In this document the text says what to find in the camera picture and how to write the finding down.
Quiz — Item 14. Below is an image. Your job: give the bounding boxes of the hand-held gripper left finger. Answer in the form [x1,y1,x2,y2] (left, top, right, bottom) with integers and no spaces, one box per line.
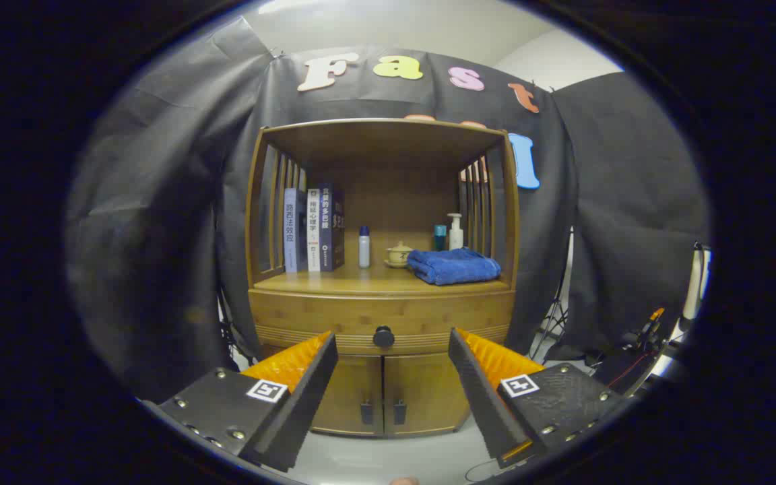
[142,330,340,474]

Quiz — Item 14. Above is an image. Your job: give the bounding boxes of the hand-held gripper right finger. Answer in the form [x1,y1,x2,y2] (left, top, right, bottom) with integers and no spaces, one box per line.
[447,327,628,470]

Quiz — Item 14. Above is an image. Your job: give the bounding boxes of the wooden drawer with black knob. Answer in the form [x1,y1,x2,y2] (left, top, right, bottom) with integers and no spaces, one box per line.
[249,288,517,356]

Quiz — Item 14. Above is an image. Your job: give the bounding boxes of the wooden cabinet door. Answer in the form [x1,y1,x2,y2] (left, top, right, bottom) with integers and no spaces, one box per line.
[384,353,471,435]
[311,355,385,437]

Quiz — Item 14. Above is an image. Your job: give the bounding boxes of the wooden countertop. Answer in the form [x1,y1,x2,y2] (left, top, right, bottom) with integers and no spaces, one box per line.
[253,232,511,294]

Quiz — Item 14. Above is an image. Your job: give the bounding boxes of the wooden cabinet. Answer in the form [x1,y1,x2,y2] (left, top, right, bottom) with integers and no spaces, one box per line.
[245,118,521,439]

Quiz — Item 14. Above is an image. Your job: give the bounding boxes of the black light stand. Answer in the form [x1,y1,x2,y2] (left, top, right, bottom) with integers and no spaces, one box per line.
[529,229,574,361]

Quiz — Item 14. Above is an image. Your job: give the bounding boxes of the folded blue towel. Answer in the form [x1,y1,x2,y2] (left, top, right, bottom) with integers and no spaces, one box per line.
[406,247,502,286]

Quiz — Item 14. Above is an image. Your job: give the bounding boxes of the light blue book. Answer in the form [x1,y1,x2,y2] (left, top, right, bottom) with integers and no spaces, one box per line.
[284,188,308,273]

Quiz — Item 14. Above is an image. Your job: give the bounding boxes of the white book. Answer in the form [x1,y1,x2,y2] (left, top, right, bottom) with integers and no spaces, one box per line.
[306,189,322,272]

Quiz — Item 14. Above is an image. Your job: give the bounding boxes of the black and orange device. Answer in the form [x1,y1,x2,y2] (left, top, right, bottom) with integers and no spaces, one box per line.
[620,308,666,358]

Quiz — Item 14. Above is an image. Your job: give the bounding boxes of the dark blue book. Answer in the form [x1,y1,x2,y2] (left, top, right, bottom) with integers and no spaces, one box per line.
[319,183,346,271]

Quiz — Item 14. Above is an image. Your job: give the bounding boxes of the black backdrop cloth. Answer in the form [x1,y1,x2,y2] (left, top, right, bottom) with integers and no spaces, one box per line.
[65,17,711,405]

